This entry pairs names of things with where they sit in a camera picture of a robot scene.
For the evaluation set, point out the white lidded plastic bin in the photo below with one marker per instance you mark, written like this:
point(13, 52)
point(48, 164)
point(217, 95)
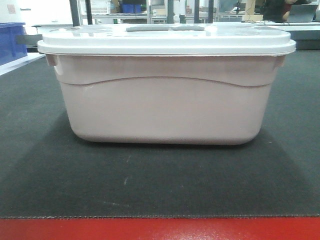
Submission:
point(204, 84)

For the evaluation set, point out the red table edge strip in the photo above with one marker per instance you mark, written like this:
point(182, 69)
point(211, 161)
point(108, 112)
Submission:
point(261, 228)

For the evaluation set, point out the dark grey table mat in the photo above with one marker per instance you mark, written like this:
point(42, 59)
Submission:
point(46, 171)

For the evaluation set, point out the blue crate at left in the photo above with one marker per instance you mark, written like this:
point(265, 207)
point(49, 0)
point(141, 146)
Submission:
point(10, 50)

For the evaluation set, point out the laptop in background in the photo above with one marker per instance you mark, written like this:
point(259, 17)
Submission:
point(303, 13)

